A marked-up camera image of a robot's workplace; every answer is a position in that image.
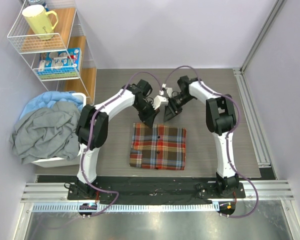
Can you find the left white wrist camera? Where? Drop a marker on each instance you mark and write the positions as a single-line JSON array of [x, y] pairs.
[[160, 100]]

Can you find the plaid flannel shirt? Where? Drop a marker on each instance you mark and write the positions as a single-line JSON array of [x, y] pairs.
[[159, 147]]

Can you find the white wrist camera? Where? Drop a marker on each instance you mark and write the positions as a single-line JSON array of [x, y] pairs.
[[160, 100], [166, 91]]

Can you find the yellow mug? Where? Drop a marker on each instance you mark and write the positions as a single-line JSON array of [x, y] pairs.
[[39, 21]]

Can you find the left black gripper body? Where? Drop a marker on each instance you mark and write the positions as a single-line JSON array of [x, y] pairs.
[[145, 109]]

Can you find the blue picture box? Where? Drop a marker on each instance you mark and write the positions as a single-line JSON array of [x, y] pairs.
[[59, 64]]

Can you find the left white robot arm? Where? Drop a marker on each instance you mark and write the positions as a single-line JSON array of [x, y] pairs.
[[92, 130]]

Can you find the light blue shirt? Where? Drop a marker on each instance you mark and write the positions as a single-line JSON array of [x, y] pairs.
[[49, 98]]

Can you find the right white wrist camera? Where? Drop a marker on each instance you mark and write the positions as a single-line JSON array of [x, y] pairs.
[[166, 91]]

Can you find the white laundry basket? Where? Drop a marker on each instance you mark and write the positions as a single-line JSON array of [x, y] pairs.
[[57, 161]]

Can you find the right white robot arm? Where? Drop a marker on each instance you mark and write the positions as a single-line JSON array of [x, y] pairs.
[[220, 118]]

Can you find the white wire shelf rack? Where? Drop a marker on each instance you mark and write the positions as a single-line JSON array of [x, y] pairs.
[[68, 34]]

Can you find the white slotted cable duct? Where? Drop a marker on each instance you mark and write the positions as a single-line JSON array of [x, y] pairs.
[[120, 208]]

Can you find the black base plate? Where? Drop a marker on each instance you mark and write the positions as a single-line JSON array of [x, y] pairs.
[[152, 190]]

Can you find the aluminium frame rail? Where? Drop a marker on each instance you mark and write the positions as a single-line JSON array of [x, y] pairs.
[[49, 192]]

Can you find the grey shirt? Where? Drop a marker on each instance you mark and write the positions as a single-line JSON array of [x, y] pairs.
[[47, 133]]

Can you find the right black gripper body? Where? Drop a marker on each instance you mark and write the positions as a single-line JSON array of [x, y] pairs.
[[178, 102]]

